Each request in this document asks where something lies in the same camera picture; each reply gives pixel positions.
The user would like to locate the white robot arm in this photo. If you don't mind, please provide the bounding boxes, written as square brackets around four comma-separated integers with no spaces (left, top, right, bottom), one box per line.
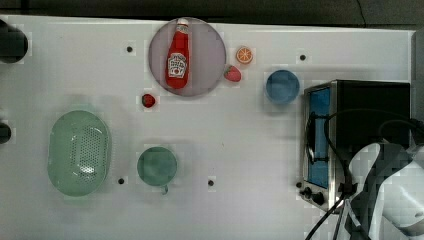
[338,143,423,240]

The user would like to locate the black toaster oven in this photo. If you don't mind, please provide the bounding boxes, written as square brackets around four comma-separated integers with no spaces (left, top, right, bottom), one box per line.
[300,80,411,211]

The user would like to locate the pink plush strawberry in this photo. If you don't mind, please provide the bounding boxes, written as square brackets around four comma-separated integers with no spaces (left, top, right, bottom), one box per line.
[224,65,242,82]

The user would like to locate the grey round plate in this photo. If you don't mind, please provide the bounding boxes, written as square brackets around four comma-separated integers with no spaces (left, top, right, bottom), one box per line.
[148,17,226,97]

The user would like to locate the small red strawberry toy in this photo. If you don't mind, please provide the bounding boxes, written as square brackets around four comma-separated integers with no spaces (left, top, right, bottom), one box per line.
[142,94,156,108]

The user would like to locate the red plush ketchup bottle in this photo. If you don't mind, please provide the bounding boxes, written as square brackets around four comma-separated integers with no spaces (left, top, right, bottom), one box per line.
[165,18,190,89]

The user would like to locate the green metal cup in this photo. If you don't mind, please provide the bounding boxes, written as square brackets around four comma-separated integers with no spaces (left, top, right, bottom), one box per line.
[137,146,178,195]

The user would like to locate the orange slice toy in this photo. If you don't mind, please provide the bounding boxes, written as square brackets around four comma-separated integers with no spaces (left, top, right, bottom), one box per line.
[236,46,253,65]

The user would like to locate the blue bowl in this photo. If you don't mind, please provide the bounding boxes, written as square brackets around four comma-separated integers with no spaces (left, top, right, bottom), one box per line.
[265,70,300,104]

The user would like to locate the green perforated colander basket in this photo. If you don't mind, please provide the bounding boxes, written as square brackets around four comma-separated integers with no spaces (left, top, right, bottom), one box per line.
[47,110,111,197]

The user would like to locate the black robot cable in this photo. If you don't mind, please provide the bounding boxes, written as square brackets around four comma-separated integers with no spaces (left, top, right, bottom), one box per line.
[303,108,424,240]

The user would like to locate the black cylinder post lower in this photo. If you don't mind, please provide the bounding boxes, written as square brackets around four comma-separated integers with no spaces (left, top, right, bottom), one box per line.
[0,123,12,144]

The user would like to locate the black cylinder post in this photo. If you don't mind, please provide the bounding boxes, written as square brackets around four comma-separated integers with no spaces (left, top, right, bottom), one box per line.
[0,20,28,64]
[0,123,12,144]

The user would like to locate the black cylinder post upper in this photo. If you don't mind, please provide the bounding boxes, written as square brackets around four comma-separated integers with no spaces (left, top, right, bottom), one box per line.
[0,20,28,64]

